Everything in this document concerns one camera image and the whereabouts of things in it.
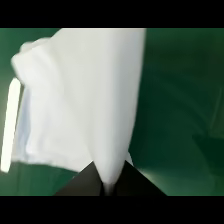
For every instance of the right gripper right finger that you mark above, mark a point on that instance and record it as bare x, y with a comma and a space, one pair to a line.
136, 183

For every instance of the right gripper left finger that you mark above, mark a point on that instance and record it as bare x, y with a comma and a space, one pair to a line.
85, 183

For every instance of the white T-shirt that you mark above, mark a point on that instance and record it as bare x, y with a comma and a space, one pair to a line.
86, 93

